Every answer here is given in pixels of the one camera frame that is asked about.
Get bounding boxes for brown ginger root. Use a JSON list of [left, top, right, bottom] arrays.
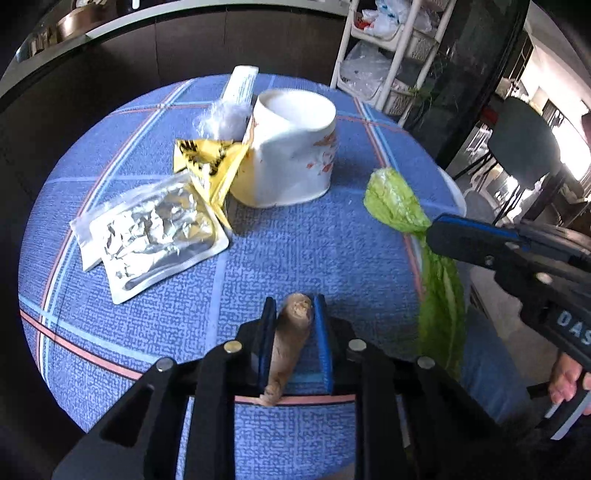
[[259, 293, 314, 407]]

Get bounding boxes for green lettuce leaf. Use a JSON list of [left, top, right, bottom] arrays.
[[363, 167, 467, 380]]

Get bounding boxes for white paper cup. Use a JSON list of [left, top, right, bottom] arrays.
[[230, 88, 337, 209]]

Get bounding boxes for yellow snack bag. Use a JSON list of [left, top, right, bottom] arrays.
[[173, 139, 250, 230]]

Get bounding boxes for kitchen counter dark cabinets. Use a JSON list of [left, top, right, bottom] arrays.
[[0, 0, 352, 139]]

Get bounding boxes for person right hand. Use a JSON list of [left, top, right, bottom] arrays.
[[548, 353, 583, 406]]

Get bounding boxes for dark green chair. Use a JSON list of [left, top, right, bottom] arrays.
[[453, 96, 567, 223]]

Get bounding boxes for blue plaid tablecloth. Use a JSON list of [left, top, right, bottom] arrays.
[[18, 73, 468, 480]]

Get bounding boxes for silver foil pouch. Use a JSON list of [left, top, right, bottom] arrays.
[[70, 170, 229, 304]]

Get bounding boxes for crumpled clear plastic wrap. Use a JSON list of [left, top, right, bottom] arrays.
[[193, 100, 252, 141]]

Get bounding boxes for white storage rack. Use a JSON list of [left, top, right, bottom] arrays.
[[331, 0, 456, 125]]

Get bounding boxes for white printed paper box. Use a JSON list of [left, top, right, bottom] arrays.
[[221, 65, 259, 111]]

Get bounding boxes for copper pot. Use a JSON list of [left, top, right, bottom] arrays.
[[56, 5, 100, 41]]

